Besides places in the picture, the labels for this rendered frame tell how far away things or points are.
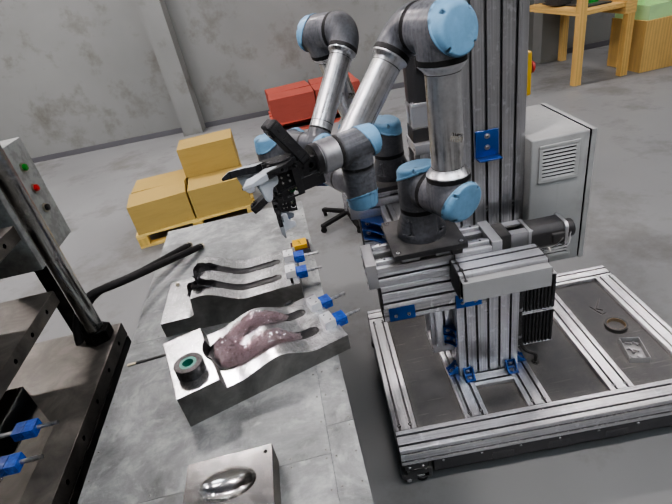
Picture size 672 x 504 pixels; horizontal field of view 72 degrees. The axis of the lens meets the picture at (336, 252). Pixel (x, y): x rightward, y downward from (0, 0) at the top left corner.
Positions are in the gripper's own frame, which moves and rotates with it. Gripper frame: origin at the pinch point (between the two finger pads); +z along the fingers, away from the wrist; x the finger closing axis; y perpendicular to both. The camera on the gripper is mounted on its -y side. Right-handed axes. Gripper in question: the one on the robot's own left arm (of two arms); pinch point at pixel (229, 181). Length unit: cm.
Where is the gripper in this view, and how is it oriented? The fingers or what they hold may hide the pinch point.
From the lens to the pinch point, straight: 96.7
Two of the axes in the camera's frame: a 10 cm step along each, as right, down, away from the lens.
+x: -4.7, -2.5, 8.4
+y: 2.5, 8.8, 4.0
